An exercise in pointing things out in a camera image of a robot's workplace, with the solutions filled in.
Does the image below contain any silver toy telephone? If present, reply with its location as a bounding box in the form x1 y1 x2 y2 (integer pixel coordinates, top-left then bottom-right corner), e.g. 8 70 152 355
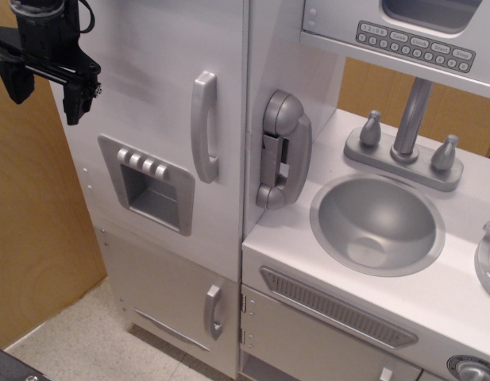
256 90 312 210

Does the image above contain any white toy kitchen cabinet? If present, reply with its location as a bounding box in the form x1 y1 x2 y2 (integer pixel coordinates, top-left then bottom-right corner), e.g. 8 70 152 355
48 0 490 381

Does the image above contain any silver lower door handle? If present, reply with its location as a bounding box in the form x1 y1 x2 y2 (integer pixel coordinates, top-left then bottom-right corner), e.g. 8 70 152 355
203 284 222 341

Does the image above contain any white toy microwave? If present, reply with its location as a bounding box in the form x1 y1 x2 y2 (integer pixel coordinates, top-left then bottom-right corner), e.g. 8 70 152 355
300 1 490 98

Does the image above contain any silver oven knob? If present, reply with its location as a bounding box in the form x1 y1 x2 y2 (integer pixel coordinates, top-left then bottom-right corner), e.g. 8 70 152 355
446 355 490 381

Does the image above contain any silver stove burner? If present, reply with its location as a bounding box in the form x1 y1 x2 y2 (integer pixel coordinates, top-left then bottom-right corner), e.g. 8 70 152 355
474 221 490 296

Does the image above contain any silver sink bowl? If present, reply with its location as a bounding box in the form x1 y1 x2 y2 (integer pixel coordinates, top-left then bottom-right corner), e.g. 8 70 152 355
310 174 446 277

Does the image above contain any white lower freezer door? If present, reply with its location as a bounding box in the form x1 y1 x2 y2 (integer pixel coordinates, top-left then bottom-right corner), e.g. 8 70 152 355
95 224 239 378

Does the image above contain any silver fridge door handle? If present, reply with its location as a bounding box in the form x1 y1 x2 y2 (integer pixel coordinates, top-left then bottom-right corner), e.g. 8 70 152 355
191 71 218 184

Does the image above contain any white oven door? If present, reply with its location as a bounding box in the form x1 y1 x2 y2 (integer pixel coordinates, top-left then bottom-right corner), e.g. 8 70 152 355
241 286 422 380

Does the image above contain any silver oven vent panel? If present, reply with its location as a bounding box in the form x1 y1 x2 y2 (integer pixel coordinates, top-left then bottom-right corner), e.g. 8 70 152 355
260 267 418 349

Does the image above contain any silver toy faucet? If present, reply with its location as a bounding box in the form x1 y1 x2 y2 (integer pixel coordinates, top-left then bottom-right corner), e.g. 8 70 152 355
344 78 464 192

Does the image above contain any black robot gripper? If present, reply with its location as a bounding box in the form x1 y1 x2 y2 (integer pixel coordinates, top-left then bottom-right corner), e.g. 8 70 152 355
0 1 101 125

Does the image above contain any white fridge door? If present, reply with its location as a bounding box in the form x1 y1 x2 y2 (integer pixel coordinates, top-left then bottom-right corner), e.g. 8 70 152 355
64 1 249 281

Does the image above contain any black case corner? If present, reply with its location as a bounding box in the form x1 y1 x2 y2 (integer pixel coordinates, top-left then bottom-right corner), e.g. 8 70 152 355
0 349 49 381

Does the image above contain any silver ice dispenser panel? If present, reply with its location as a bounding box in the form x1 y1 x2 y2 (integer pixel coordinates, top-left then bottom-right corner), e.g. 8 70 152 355
98 135 195 237

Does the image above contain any wooden board panel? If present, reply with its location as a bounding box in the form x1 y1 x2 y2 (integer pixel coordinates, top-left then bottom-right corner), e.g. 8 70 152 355
0 0 108 350

